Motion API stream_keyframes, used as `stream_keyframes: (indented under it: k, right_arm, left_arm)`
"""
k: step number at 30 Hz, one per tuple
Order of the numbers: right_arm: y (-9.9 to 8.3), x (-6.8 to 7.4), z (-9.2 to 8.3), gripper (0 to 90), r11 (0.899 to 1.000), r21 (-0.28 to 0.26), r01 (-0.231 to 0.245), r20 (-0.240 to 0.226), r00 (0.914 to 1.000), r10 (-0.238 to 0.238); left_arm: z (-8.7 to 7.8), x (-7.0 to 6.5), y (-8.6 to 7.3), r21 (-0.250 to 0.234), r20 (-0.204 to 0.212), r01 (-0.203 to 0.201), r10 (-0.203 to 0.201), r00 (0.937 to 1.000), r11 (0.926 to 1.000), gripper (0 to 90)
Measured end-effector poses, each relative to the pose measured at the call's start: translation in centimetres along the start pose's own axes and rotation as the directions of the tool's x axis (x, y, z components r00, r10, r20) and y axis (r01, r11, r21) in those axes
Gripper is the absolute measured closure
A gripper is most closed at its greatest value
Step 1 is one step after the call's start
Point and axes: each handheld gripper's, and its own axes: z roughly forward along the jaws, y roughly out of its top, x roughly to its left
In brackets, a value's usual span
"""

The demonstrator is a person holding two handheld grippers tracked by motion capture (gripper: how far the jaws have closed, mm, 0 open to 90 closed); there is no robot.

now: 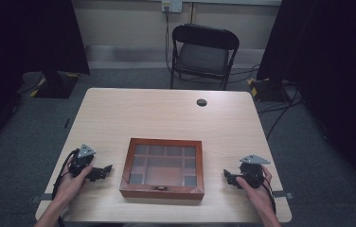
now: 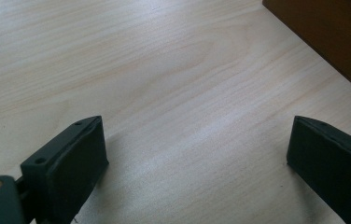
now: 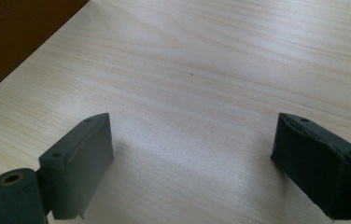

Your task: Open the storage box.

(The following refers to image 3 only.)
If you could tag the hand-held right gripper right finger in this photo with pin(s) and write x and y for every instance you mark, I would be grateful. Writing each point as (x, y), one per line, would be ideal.
(316, 165)

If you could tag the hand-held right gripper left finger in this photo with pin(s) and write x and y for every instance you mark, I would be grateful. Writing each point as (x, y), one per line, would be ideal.
(77, 168)

